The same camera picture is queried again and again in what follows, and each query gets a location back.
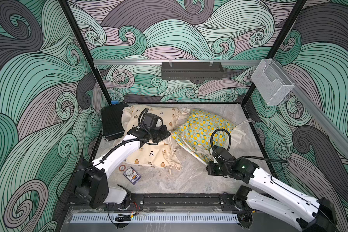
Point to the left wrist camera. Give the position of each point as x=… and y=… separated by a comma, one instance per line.
x=152, y=121

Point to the horizontal aluminium rail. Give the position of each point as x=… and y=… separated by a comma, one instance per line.
x=159, y=62

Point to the lemon print pillow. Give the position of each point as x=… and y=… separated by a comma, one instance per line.
x=201, y=128

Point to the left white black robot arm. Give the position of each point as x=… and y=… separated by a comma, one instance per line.
x=91, y=181

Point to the black perforated wall tray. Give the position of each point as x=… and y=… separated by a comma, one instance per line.
x=196, y=72

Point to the small blue card box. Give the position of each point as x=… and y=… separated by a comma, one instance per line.
x=132, y=175

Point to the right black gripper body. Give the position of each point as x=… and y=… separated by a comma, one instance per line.
x=215, y=168

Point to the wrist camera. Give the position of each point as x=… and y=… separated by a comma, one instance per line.
x=220, y=153
x=152, y=121

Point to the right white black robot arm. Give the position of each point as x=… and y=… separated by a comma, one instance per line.
x=265, y=193

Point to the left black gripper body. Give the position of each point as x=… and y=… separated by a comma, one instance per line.
x=157, y=135

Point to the white slotted cable duct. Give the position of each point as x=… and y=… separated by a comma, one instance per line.
x=158, y=218

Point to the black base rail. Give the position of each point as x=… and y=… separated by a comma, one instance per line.
x=135, y=201

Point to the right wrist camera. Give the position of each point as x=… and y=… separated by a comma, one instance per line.
x=220, y=153

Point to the right side aluminium rail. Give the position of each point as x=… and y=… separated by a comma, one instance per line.
x=325, y=98

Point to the clear acrylic wall holder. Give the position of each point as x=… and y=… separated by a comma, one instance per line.
x=272, y=81

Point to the black electronics box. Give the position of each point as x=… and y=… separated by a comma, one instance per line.
x=112, y=128

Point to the cream bear print pillow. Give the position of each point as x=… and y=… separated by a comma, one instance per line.
x=163, y=154

